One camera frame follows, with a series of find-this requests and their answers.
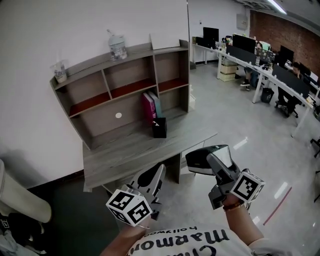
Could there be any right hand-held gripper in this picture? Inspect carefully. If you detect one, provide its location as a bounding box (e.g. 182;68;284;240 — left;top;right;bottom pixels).
206;152;266;211

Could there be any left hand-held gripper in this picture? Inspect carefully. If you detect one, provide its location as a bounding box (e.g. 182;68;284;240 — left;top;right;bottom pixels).
105;163;167;228

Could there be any grey wooden shelf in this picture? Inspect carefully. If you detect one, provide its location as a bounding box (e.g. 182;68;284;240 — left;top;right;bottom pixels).
49;39;191;151

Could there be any person's right forearm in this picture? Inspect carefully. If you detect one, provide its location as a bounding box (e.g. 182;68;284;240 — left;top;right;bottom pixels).
223;194;266;251

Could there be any person's left forearm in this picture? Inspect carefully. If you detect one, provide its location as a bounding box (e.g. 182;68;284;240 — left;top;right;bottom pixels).
99;222;151;256

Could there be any grey wooden desk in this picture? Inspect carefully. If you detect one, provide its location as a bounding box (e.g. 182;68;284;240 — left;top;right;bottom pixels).
82;109;219;193

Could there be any black paper box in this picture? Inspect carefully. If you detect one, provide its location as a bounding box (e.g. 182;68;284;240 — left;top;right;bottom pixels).
151;117;168;139

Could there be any light blue book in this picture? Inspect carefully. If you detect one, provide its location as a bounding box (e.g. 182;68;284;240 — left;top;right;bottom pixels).
148;90;163;119

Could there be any white printed t-shirt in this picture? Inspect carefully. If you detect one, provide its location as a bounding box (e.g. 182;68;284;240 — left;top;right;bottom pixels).
125;223;320;256

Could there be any dark floor mat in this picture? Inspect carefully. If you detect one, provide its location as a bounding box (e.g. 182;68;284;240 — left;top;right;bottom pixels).
26;183;121;256

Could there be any black waste bin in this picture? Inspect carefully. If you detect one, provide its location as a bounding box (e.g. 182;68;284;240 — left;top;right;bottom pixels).
260;87;275;104

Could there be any black office chair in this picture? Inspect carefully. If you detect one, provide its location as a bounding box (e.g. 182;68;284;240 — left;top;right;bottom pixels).
274;92;300;119
309;136;320;159

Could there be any pale yellow storage box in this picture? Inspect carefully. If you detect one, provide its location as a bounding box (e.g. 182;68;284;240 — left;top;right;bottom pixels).
219;63;238;83

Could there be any long white office desk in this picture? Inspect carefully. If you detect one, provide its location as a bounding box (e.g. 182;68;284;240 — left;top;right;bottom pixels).
191;42;320;139

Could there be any black desk divider panel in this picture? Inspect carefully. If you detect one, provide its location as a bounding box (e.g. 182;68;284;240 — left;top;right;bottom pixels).
271;64;311;99
225;44;258;65

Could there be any sticker covered laptop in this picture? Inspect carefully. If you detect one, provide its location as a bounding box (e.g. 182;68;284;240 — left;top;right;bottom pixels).
255;47;275;64

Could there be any black computer monitor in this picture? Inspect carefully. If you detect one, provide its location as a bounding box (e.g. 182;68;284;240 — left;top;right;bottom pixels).
279;45;295;64
202;26;220;49
232;33;257;55

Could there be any large clear water bottle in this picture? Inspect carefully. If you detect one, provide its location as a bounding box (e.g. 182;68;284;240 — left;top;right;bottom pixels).
106;28;129;61

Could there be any white flat board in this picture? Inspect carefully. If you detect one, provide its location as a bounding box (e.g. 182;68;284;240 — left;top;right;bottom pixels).
149;32;183;51

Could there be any clear plastic cup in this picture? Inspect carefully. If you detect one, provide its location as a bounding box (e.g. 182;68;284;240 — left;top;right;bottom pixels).
49;59;69;84

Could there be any ceiling strip light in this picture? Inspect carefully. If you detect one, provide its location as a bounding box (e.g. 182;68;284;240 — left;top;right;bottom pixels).
266;0;289;14

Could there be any brown bead bracelet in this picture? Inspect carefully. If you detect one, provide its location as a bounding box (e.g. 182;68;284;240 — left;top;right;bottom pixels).
222;201;245;213

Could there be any grey wall electrical panel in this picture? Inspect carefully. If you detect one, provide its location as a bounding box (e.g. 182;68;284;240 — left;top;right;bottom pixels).
236;13;249;31

